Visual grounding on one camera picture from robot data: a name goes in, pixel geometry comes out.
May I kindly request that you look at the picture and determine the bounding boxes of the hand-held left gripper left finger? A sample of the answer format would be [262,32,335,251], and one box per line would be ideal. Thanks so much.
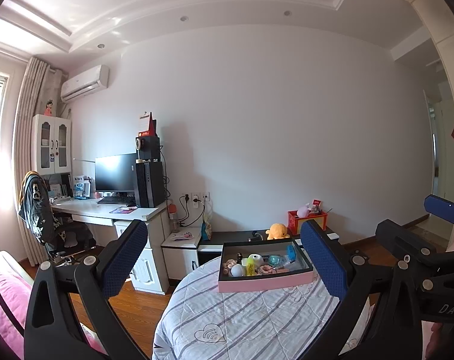
[24,218,150,360]

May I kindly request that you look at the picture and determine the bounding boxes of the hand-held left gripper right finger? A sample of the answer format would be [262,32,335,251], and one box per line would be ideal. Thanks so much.
[300,219,424,360]

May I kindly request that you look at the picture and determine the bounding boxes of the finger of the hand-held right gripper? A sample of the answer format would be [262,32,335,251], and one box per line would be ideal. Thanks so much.
[375,218,438,267]
[424,194,454,226]

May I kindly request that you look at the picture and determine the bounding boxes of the pink storage box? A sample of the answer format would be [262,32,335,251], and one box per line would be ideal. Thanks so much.
[218,240,314,293]

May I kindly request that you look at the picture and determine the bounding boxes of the light pink quilt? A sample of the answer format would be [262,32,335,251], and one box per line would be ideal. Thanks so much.
[425,322,454,360]

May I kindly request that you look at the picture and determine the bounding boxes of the red storage box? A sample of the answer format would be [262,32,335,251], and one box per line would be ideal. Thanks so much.
[287,210,328,236]

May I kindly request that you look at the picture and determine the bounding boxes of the open doorway door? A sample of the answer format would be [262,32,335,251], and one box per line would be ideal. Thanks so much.
[423,90,454,230]

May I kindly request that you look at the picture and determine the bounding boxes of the black office chair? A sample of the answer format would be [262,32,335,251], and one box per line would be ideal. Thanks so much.
[19,171,96,268]

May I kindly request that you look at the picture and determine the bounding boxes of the white side cabinet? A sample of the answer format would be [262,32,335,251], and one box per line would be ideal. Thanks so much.
[161,230,203,295]

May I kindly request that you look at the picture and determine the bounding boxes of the yellow octopus plush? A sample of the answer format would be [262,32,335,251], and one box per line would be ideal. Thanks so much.
[266,223,291,241]

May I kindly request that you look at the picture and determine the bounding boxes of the orange cap bottle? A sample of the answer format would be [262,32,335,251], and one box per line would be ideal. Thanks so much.
[168,204,181,233]

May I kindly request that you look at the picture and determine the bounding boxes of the white desk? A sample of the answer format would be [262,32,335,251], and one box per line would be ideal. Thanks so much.
[51,196,171,295]

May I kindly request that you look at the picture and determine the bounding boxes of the black computer tower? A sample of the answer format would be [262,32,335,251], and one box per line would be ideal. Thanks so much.
[135,160,166,208]

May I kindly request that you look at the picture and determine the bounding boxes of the blue white box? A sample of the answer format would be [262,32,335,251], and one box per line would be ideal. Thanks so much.
[73,175,91,199]

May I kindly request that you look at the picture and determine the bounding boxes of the black computer monitor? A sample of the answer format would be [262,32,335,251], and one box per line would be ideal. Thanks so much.
[95,154,138,193]

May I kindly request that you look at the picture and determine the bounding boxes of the blue yellow snack bag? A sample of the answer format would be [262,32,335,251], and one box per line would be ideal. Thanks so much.
[200,210,215,242]

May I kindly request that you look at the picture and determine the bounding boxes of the dark printed jacket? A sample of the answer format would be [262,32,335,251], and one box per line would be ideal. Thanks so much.
[19,171,55,245]

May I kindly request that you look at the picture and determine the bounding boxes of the black speaker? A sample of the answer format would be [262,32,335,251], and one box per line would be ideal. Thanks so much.
[136,136,162,162]

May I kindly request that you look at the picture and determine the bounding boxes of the pink blanket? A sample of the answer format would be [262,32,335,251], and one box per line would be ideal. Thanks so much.
[0,259,104,360]

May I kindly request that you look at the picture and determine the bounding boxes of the red white calendar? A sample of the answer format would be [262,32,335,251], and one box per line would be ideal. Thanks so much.
[138,112,157,138]

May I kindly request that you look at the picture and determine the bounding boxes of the white glass-door cabinet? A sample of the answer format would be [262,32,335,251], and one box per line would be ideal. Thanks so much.
[32,114,72,176]

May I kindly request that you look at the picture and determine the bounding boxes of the beige curtain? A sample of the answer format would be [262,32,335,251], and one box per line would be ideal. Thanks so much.
[15,57,65,268]

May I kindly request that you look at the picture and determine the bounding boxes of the white air conditioner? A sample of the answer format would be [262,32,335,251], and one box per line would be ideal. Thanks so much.
[61,64,110,103]

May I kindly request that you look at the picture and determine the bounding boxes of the black power cables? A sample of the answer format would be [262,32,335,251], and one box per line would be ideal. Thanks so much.
[180,194,205,230]

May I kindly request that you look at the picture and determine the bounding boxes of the white bed frame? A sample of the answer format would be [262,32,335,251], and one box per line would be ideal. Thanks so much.
[0,235,37,290]

